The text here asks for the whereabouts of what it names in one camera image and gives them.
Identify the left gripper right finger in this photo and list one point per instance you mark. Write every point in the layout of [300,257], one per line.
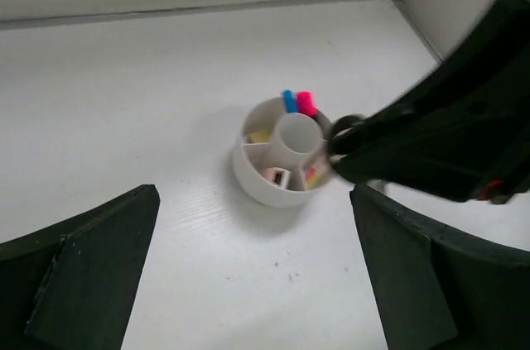
[437,287]

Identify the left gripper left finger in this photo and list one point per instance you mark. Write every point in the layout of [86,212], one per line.
[73,284]

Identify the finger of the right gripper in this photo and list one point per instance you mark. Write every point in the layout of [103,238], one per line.
[462,133]

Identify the black handled scissors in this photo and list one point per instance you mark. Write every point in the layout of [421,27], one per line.
[348,140]

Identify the thin yellow highlighter pen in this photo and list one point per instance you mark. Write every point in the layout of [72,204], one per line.
[311,177]

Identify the pink capped black highlighter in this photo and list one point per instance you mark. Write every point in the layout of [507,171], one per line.
[305,104]

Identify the blue capped black highlighter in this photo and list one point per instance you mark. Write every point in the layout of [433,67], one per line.
[289,101]

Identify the pink mini stapler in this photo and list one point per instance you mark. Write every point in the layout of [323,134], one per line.
[277,176]

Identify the tan eraser block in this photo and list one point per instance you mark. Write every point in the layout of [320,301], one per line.
[261,136]

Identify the white round divided organizer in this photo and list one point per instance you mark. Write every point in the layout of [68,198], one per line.
[296,144]

